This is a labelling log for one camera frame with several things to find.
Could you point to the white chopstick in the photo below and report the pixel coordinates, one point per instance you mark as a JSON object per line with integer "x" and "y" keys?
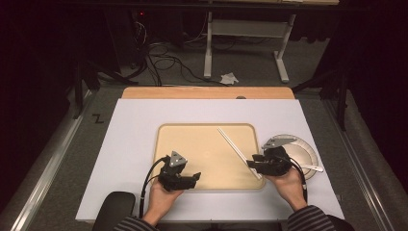
{"x": 232, "y": 143}

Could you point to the person's left hand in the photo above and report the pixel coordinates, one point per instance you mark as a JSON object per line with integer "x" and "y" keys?
{"x": 160, "y": 202}

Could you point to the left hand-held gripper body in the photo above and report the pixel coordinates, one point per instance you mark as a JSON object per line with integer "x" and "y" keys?
{"x": 171, "y": 176}

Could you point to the white metal desk frame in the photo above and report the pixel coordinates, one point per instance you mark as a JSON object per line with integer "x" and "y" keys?
{"x": 247, "y": 28}

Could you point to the black chair armrest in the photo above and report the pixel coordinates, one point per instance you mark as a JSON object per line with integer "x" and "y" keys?
{"x": 114, "y": 208}

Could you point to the beige plastic tray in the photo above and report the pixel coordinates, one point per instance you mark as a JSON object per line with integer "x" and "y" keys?
{"x": 198, "y": 154}

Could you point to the aluminium rail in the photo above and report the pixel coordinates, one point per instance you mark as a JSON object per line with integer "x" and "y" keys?
{"x": 359, "y": 160}
{"x": 48, "y": 170}

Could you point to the black metal stand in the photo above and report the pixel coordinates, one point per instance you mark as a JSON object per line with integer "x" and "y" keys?
{"x": 342, "y": 96}
{"x": 78, "y": 86}

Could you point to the grey striped ceramic plate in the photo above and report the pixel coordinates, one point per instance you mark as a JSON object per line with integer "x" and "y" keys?
{"x": 304, "y": 154}

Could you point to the person's right hand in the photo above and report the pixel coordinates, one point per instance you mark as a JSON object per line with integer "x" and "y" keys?
{"x": 292, "y": 189}

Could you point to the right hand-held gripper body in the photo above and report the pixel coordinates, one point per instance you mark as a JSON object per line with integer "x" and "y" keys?
{"x": 277, "y": 162}

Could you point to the crumpled white paper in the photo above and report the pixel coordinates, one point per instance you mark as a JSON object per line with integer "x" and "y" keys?
{"x": 229, "y": 78}

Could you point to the white board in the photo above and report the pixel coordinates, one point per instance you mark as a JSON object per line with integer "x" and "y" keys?
{"x": 128, "y": 144}

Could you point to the wooden table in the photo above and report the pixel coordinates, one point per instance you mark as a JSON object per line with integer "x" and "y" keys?
{"x": 192, "y": 93}

